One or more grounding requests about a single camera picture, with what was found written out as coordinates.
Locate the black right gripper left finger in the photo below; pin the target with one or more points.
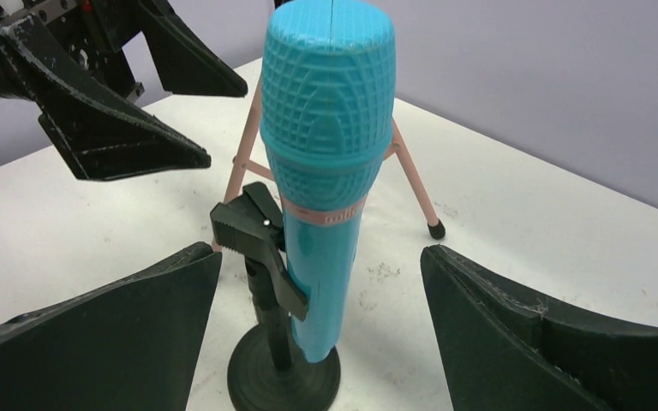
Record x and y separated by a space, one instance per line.
130 345

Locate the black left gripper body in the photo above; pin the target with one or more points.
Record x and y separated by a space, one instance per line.
92 33

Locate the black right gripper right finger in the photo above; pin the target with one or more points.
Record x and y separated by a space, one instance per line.
505 346

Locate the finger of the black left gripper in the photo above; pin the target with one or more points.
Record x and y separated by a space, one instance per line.
100 135
185 65

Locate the pink perforated music stand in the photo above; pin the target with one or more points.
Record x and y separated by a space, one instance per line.
242 163

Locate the black microphone stand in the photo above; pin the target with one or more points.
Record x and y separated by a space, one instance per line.
267 371

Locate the turquoise toy microphone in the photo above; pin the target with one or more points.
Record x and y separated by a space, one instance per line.
327 92

